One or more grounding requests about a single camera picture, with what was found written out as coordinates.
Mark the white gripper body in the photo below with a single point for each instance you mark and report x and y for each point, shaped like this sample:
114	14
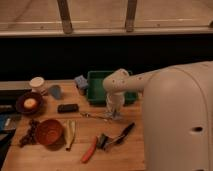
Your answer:
114	102

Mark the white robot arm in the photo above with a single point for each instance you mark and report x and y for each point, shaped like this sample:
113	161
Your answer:
120	82

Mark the metal spoon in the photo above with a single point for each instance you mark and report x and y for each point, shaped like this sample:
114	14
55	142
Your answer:
88	115

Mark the green plastic tray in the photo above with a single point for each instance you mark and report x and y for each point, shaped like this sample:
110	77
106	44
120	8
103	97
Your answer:
96	95

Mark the blue sponge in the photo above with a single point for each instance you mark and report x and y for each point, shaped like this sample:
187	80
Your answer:
81	82

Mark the black rectangular case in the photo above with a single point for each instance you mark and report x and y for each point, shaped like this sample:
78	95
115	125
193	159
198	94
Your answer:
66	108

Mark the pale corn cob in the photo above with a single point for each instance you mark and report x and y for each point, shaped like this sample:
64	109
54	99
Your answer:
69	133

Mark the orange carrot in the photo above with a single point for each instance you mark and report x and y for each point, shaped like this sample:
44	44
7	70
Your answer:
90	151

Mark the blue cup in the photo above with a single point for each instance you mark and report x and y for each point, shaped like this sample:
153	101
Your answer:
55	91

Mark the orange bowl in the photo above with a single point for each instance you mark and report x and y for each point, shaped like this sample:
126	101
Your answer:
48	132

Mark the white mug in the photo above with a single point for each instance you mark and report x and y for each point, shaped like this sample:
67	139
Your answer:
38	85

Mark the round yellow fruit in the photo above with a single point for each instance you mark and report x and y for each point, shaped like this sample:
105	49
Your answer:
30	103

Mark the bunch of dark grapes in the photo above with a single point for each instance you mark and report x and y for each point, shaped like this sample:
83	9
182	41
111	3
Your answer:
29	137

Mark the dark brown plate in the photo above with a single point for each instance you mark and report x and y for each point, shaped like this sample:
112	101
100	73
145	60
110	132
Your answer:
20	103

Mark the blue box at left edge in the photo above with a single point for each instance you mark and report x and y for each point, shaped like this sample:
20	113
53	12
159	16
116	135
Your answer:
9	122

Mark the black handled brush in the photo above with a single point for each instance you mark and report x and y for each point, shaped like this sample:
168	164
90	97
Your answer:
104	141

